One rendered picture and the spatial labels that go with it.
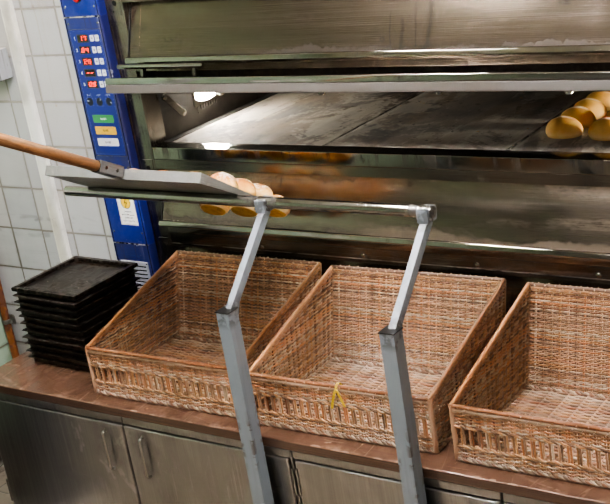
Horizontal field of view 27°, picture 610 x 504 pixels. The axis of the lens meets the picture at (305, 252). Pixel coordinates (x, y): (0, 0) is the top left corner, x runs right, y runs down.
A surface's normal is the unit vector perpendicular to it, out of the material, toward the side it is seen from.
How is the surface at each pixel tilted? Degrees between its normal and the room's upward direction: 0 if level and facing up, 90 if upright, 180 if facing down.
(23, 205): 90
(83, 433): 90
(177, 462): 90
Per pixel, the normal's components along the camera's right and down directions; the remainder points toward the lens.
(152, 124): 0.81, 0.07
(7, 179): -0.56, 0.36
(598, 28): -0.58, 0.02
